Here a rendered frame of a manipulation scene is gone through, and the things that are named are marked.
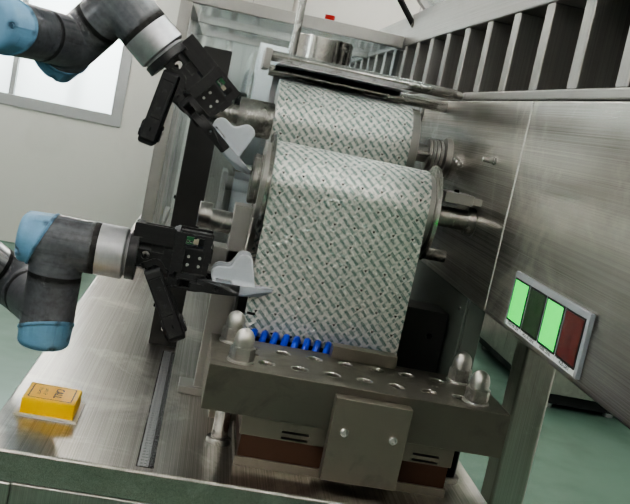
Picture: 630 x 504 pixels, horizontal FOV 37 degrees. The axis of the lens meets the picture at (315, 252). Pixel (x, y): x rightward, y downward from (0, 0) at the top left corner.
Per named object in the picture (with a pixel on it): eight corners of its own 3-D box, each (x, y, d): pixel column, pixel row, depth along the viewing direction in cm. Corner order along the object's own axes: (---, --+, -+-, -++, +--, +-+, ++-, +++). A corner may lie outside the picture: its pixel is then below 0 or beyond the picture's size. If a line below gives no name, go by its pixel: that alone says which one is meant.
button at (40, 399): (29, 397, 132) (32, 380, 132) (79, 406, 133) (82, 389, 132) (18, 414, 125) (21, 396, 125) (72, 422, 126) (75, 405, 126)
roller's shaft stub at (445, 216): (422, 225, 148) (429, 197, 148) (465, 234, 149) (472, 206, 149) (428, 229, 144) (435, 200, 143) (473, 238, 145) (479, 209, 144)
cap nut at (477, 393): (458, 395, 129) (466, 364, 129) (484, 400, 130) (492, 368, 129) (465, 404, 126) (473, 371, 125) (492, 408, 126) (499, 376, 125)
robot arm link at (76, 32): (4, 37, 138) (55, -11, 134) (53, 49, 148) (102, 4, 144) (30, 81, 136) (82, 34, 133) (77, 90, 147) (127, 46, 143)
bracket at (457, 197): (436, 198, 148) (439, 185, 148) (472, 205, 149) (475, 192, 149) (443, 201, 143) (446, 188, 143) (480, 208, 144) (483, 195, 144)
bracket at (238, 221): (175, 383, 152) (211, 196, 148) (215, 390, 153) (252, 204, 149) (174, 392, 148) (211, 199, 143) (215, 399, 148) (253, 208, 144)
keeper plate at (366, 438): (317, 473, 123) (335, 392, 122) (392, 485, 125) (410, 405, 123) (319, 481, 121) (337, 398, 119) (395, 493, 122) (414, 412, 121)
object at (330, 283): (240, 333, 140) (265, 211, 138) (394, 361, 143) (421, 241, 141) (240, 334, 140) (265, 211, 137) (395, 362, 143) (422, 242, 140)
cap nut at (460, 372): (442, 375, 139) (449, 346, 138) (467, 380, 139) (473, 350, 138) (448, 383, 135) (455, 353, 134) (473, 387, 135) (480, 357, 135)
